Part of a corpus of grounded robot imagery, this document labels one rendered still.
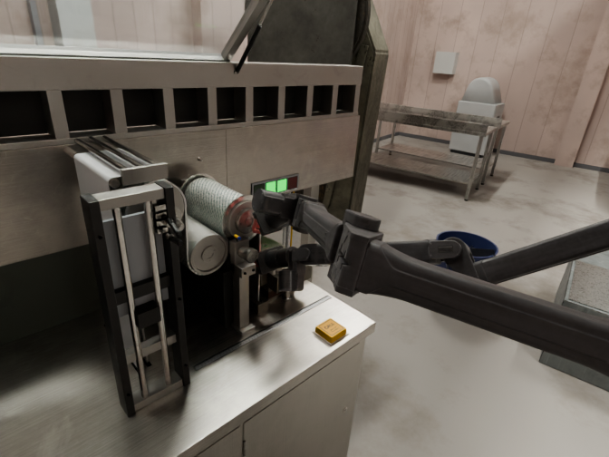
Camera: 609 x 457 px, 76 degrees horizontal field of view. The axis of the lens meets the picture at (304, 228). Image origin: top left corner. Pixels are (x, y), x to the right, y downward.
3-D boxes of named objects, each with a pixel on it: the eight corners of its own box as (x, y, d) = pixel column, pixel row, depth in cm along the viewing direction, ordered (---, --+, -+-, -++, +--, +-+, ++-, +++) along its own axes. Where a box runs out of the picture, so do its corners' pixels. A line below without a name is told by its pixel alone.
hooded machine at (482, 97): (492, 153, 793) (512, 79, 733) (484, 159, 744) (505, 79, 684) (456, 147, 830) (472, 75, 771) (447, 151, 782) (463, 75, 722)
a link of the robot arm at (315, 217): (370, 296, 55) (391, 223, 54) (331, 288, 54) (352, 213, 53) (310, 235, 97) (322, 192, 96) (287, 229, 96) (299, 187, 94)
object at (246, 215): (253, 204, 110) (262, 222, 115) (248, 201, 112) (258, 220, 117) (234, 220, 108) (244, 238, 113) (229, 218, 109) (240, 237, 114)
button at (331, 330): (331, 344, 118) (332, 337, 117) (314, 332, 123) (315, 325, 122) (345, 334, 123) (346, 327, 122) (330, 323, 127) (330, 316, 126)
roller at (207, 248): (191, 280, 107) (188, 241, 102) (151, 246, 123) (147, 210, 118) (228, 267, 114) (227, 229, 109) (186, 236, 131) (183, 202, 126)
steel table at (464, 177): (362, 162, 666) (370, 102, 624) (480, 189, 569) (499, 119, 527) (341, 171, 609) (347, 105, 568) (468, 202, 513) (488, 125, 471)
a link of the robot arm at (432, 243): (467, 241, 94) (459, 235, 85) (468, 266, 93) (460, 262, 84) (311, 247, 115) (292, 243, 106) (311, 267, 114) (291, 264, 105)
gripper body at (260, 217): (288, 227, 109) (304, 218, 104) (260, 236, 102) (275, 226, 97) (279, 206, 110) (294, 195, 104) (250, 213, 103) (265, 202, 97)
